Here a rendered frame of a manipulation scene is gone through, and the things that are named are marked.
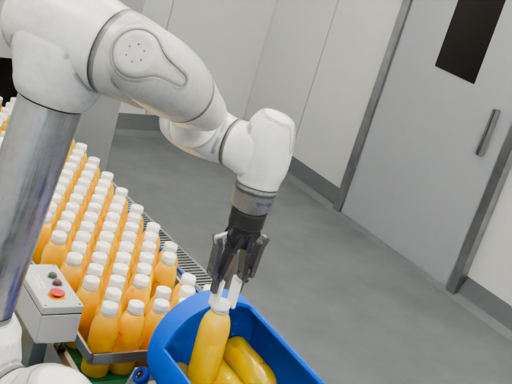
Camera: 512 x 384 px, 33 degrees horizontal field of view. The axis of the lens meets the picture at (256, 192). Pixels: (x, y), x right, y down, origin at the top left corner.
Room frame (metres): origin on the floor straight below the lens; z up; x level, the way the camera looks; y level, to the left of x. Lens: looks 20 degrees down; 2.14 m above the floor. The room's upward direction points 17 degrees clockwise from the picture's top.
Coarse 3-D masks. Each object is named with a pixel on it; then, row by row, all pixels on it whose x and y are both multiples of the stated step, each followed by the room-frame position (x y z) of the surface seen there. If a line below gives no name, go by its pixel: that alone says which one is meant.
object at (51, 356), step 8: (16, 312) 2.14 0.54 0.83; (24, 328) 2.08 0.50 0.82; (24, 336) 2.07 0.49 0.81; (24, 344) 2.06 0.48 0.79; (48, 344) 1.94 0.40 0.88; (48, 352) 1.94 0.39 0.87; (56, 352) 1.90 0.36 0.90; (64, 352) 1.91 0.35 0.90; (48, 360) 1.93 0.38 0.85; (56, 360) 1.89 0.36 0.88; (64, 360) 1.87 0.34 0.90; (72, 360) 1.88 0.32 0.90
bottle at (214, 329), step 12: (216, 312) 1.69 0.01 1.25; (228, 312) 1.70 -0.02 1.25; (204, 324) 1.68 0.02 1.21; (216, 324) 1.68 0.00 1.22; (228, 324) 1.69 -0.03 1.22; (204, 336) 1.68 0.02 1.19; (216, 336) 1.67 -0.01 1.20; (228, 336) 1.70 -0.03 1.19; (204, 348) 1.67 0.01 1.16; (216, 348) 1.67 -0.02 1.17; (192, 360) 1.68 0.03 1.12; (204, 360) 1.67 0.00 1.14; (216, 360) 1.68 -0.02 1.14; (192, 372) 1.67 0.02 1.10; (204, 372) 1.67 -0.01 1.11; (216, 372) 1.69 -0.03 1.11
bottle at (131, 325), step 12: (132, 312) 1.89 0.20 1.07; (120, 324) 1.88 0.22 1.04; (132, 324) 1.88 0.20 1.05; (144, 324) 1.91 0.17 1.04; (120, 336) 1.88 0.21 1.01; (132, 336) 1.88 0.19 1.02; (120, 348) 1.87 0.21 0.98; (132, 348) 1.88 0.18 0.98; (120, 372) 1.87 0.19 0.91; (132, 372) 1.90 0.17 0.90
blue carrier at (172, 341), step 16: (192, 304) 1.76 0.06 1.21; (208, 304) 1.75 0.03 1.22; (240, 304) 1.80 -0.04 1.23; (176, 320) 1.73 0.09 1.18; (192, 320) 1.79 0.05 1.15; (240, 320) 1.87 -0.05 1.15; (256, 320) 1.87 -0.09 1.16; (160, 336) 1.72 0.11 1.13; (176, 336) 1.77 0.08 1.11; (192, 336) 1.80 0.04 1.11; (256, 336) 1.89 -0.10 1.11; (272, 336) 1.81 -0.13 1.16; (160, 352) 1.70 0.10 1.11; (176, 352) 1.78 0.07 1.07; (272, 352) 1.83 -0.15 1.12; (288, 352) 1.75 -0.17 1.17; (160, 368) 1.68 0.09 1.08; (176, 368) 1.64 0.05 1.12; (272, 368) 1.81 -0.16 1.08; (288, 368) 1.77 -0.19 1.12; (304, 368) 1.69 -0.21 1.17
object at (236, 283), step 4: (236, 276) 1.73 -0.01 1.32; (232, 280) 1.73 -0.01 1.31; (236, 280) 1.72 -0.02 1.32; (240, 280) 1.71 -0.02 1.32; (232, 284) 1.72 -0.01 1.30; (236, 284) 1.71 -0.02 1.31; (240, 284) 1.71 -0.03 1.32; (232, 288) 1.72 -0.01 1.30; (236, 288) 1.71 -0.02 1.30; (240, 288) 1.71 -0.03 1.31; (232, 292) 1.72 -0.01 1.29; (236, 292) 1.71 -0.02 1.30; (228, 296) 1.73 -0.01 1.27; (232, 296) 1.72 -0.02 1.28; (236, 296) 1.71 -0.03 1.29; (232, 300) 1.71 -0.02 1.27; (236, 300) 1.71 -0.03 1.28; (232, 304) 1.71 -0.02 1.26; (232, 308) 1.71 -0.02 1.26
